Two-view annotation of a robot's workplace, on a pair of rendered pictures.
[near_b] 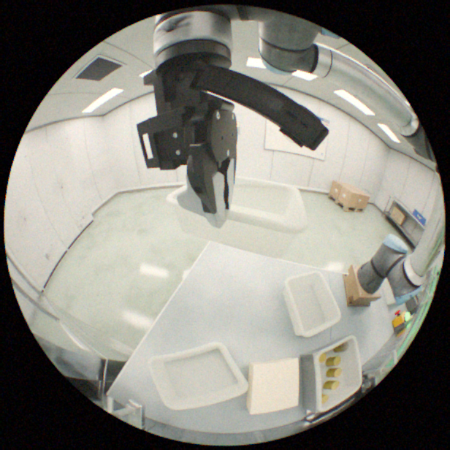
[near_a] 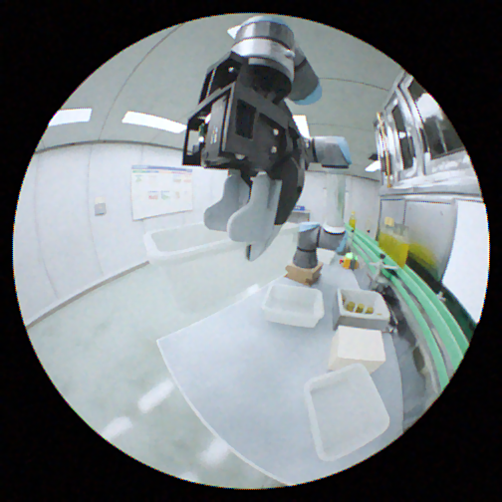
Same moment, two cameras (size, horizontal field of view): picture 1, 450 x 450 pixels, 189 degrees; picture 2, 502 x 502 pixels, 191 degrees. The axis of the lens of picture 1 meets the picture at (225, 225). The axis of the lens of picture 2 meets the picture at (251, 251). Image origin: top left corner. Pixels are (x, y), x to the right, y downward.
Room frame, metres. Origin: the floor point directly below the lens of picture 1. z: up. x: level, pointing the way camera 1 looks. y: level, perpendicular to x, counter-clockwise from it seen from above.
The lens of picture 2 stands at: (0.09, 0.15, 1.16)
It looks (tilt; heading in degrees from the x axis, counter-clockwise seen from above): 20 degrees down; 294
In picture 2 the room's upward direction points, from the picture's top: straight up
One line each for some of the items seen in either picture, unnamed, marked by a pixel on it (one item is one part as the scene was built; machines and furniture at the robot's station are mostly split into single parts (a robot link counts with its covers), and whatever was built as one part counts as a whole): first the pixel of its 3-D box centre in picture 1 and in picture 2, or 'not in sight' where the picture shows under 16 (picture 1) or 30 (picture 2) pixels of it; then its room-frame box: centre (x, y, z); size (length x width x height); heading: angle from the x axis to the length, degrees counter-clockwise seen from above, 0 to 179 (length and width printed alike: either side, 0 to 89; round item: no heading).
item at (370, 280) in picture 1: (374, 272); (306, 254); (0.10, -0.62, 0.89); 0.15 x 0.15 x 0.10
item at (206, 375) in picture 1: (197, 376); (341, 411); (-0.10, 0.07, 0.78); 0.22 x 0.17 x 0.09; 115
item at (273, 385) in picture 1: (272, 385); (357, 350); (-0.14, -0.12, 0.79); 0.16 x 0.12 x 0.07; 176
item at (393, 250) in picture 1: (391, 254); (309, 234); (0.09, -0.62, 1.00); 0.13 x 0.12 x 0.14; 166
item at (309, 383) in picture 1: (332, 380); (365, 312); (-0.21, -0.32, 0.79); 0.27 x 0.17 x 0.08; 179
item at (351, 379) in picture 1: (333, 373); (360, 310); (-0.18, -0.32, 0.80); 0.22 x 0.17 x 0.09; 179
